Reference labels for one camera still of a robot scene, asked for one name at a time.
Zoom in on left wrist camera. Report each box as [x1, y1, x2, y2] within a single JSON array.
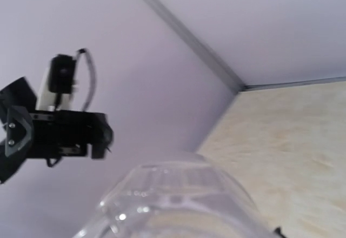
[[36, 54, 76, 111]]

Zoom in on left aluminium post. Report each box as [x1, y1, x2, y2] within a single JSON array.
[[143, 0, 246, 94]]

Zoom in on large clear glass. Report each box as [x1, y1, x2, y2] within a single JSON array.
[[76, 154, 275, 237]]

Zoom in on back aluminium rail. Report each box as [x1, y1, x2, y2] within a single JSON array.
[[243, 76, 345, 92]]

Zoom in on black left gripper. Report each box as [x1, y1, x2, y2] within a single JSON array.
[[1, 77, 114, 183]]

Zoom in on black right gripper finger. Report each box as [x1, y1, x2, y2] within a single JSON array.
[[274, 227, 285, 238]]

